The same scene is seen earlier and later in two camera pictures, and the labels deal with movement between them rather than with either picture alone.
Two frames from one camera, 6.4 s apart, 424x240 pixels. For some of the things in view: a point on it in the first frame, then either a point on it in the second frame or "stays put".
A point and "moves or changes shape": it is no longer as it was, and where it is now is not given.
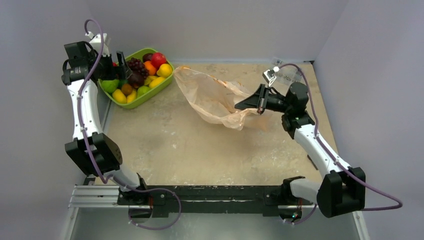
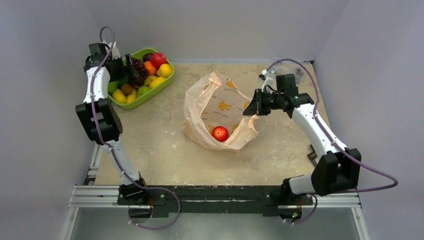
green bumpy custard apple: [110, 86] stays put
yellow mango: [119, 96] stays put
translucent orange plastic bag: [215, 98] moves or changes shape
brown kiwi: [127, 89] stays put
